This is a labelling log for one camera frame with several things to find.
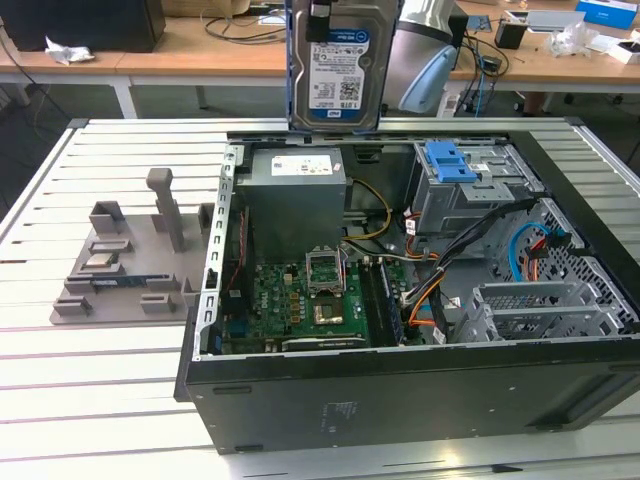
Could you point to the clear plastic bag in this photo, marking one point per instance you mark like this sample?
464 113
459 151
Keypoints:
570 40

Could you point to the small black box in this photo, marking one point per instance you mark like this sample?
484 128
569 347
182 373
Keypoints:
510 36

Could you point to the black power adapter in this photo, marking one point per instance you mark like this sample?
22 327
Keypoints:
491 65

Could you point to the grey power supply unit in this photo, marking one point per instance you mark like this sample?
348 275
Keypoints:
295 210

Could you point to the hard disk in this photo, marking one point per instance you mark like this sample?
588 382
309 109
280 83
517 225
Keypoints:
340 85

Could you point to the blue plastic drive latch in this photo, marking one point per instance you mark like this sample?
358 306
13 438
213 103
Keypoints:
450 165

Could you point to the large black box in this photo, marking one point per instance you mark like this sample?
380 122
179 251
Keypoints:
85 25

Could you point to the black open PC case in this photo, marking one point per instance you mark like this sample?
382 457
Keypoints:
400 400

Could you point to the blue cardboard box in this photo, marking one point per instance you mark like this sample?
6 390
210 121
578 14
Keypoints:
607 12

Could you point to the CPU socket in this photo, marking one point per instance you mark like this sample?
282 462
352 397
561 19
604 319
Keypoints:
328 312

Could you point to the silver CPU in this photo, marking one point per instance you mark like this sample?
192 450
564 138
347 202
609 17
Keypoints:
101 260

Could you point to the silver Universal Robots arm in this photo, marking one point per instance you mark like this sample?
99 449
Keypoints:
420 75

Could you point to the crumpled white paper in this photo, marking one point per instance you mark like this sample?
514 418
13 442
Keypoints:
67 52

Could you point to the grey parts rack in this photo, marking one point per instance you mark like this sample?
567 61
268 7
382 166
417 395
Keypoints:
145 250

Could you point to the silver drive cage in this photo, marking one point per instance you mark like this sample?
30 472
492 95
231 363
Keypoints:
450 210

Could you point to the silver tray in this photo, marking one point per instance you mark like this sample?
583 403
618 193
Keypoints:
555 20

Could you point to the blue RAM stick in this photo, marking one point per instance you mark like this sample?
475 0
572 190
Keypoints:
125 283

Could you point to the black RAM slot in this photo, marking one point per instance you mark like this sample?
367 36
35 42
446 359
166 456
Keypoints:
372 305

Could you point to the silver disk bay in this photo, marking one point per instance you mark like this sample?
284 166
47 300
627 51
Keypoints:
540 312

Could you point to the green motherboard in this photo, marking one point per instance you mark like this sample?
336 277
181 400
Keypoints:
280 305

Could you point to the black device on desk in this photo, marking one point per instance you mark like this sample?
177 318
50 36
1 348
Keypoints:
460 30

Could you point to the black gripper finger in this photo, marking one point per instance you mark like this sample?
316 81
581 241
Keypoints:
320 22

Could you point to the installed RAM stick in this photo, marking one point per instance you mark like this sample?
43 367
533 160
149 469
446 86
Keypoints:
391 307

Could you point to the black expansion card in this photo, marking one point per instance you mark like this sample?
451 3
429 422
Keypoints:
325 344

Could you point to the white open box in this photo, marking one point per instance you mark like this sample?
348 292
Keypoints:
607 42

